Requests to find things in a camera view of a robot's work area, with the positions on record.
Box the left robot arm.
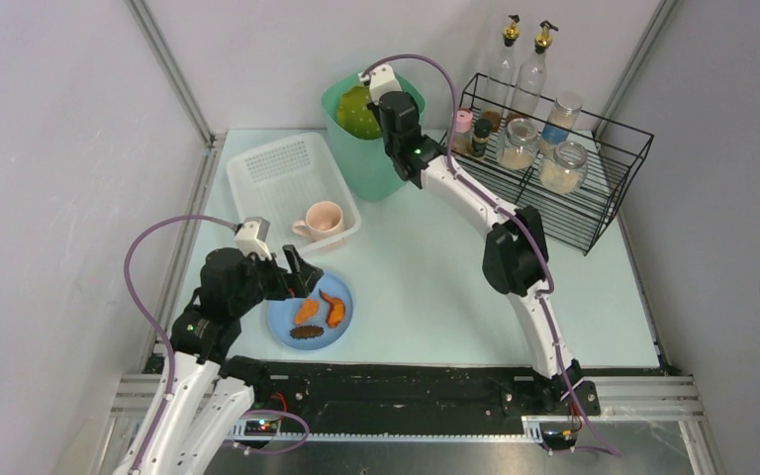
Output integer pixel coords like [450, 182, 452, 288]
[115, 244, 324, 474]

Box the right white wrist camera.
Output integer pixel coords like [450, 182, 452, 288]
[359, 63, 403, 105]

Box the small black-lid spice jar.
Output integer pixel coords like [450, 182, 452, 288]
[469, 118, 492, 158]

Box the green scalloped plate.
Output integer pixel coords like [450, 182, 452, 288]
[335, 85, 382, 141]

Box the glass oil bottle gold spout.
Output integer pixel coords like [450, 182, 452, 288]
[480, 14, 521, 134]

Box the dark brown sea cucumber toy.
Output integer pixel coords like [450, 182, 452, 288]
[289, 325, 325, 340]

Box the right aluminium frame post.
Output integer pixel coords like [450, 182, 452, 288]
[593, 0, 680, 139]

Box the orange fried food piece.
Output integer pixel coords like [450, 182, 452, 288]
[293, 298, 321, 327]

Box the orange chicken wing toy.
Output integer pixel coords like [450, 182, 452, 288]
[320, 291, 346, 330]

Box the white plastic perforated basket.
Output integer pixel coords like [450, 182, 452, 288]
[226, 132, 362, 254]

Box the pink-lid spice shaker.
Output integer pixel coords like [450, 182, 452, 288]
[450, 109, 474, 155]

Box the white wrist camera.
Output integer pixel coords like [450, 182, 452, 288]
[359, 63, 403, 105]
[234, 217, 271, 260]

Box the clear bottle blue label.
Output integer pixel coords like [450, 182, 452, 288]
[539, 91, 584, 155]

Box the pink ceramic mug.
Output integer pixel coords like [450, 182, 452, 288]
[292, 201, 344, 241]

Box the glass jar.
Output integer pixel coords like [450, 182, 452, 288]
[497, 117, 539, 170]
[539, 141, 589, 195]

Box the green plastic waste bin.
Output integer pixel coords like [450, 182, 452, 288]
[321, 73, 404, 202]

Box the aluminium frame post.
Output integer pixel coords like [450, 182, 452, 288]
[124, 0, 216, 149]
[593, 0, 680, 139]

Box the left aluminium frame post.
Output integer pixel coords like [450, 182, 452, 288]
[124, 0, 216, 149]

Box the blue round plate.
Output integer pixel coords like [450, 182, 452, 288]
[266, 273, 354, 351]

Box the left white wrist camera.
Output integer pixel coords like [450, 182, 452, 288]
[234, 217, 271, 260]

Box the black wire two-tier rack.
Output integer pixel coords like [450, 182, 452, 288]
[457, 110, 654, 254]

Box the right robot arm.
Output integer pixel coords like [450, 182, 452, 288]
[367, 91, 586, 415]

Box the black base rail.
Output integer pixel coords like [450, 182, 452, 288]
[143, 356, 601, 439]

